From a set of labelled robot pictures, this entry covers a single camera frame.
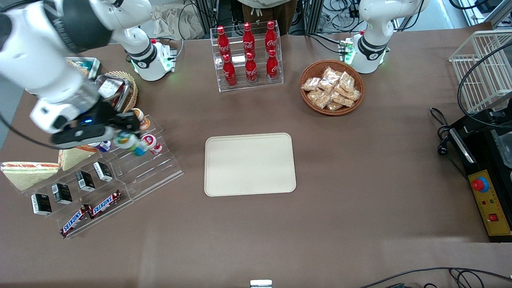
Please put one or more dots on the crumpled beige cloth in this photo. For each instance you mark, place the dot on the crumpled beige cloth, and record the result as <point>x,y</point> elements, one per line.
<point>172,20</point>

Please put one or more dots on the cream rectangular tray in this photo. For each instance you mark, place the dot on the cream rectangular tray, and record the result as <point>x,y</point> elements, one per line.
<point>250,164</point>

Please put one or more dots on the green lid yogurt cup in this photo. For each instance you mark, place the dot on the green lid yogurt cup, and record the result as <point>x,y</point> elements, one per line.
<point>130,144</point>

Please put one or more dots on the red emergency stop button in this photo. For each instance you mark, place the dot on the red emergency stop button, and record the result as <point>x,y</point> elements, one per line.
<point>478,184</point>

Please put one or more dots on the snickers chocolate bar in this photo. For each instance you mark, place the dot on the snickers chocolate bar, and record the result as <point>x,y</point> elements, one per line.
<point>104,204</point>
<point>74,221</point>

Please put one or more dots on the clear bag of biscuits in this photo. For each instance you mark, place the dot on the clear bag of biscuits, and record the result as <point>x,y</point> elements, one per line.
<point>310,84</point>
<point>322,101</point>
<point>314,94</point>
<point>334,106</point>
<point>347,81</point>
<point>329,78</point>
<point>343,100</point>
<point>354,94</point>

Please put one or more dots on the clear acrylic tiered stand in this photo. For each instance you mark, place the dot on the clear acrylic tiered stand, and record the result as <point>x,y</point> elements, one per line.
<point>148,172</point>

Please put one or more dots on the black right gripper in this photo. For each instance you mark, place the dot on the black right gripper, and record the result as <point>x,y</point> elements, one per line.
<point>107,112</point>

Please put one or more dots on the person in beige clothing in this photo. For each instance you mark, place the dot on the person in beige clothing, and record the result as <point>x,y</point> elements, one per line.
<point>272,14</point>

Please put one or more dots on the blue lid yogurt cup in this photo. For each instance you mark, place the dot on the blue lid yogurt cup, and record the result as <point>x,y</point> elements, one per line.
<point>105,146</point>

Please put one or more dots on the black yellow control box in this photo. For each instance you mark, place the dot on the black yellow control box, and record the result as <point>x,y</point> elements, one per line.
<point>486,160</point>

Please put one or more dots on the clear acrylic bottle rack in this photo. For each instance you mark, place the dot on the clear acrylic bottle rack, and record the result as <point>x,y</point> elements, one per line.
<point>256,82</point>

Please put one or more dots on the light woven wicker basket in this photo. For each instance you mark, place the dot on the light woven wicker basket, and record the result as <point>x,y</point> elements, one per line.
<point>133,90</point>

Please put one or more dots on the aluminium frame post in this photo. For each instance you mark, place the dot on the aluminium frame post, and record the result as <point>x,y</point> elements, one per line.
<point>314,14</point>
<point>206,14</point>

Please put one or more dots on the triangle sandwich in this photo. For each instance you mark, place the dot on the triangle sandwich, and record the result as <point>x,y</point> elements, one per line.
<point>28,176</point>
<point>74,158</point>

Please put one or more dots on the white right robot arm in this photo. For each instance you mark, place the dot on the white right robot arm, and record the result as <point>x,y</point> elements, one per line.
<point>44,60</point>

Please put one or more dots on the small black carton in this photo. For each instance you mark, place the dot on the small black carton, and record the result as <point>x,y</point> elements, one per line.
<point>41,204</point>
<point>103,171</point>
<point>85,180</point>
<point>62,193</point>

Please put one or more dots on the red cola bottle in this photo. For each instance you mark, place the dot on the red cola bottle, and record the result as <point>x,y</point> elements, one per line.
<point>272,68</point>
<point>248,36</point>
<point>271,36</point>
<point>251,70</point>
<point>229,72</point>
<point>222,40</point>

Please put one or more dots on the orange lid yogurt cup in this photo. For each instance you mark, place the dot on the orange lid yogurt cup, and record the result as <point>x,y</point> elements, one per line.
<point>143,120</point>

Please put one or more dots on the red white cookie box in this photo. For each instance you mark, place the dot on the red white cookie box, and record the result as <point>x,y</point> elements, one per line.
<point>112,90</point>

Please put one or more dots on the red lid yogurt cup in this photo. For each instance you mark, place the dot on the red lid yogurt cup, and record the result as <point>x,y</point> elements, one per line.
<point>151,144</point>

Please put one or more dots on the white plastic bin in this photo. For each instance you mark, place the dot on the white plastic bin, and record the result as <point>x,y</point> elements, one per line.
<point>95,66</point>

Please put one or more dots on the teal snack packet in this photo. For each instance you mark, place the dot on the teal snack packet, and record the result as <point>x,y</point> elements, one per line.
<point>84,62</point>

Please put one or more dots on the round brown wicker basket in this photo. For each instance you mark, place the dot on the round brown wicker basket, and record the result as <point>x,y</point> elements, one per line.
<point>310,104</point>

